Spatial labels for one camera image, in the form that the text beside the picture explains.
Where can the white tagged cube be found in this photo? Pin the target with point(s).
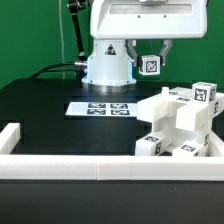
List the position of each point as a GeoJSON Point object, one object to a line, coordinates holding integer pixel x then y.
{"type": "Point", "coordinates": [149, 65]}
{"type": "Point", "coordinates": [203, 92]}

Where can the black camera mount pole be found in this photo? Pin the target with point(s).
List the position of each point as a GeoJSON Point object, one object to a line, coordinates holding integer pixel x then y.
{"type": "Point", "coordinates": [74, 7]}

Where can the white U-shaped fence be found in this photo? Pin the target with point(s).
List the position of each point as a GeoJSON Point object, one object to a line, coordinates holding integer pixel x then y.
{"type": "Point", "coordinates": [67, 167]}

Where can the white chair back frame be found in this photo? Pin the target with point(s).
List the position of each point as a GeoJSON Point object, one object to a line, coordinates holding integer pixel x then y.
{"type": "Point", "coordinates": [177, 103]}

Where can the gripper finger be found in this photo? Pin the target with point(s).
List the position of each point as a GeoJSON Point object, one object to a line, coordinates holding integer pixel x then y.
{"type": "Point", "coordinates": [131, 46]}
{"type": "Point", "coordinates": [167, 45]}

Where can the white marker sheet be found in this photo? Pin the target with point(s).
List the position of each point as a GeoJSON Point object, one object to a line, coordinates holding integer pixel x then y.
{"type": "Point", "coordinates": [101, 109]}

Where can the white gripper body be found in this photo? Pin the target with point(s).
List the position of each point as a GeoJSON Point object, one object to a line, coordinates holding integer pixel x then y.
{"type": "Point", "coordinates": [148, 19]}

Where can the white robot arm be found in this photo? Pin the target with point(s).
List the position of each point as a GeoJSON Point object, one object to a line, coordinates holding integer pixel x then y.
{"type": "Point", "coordinates": [110, 67]}

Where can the white chair seat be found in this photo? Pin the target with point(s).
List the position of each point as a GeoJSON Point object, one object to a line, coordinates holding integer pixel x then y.
{"type": "Point", "coordinates": [179, 136]}

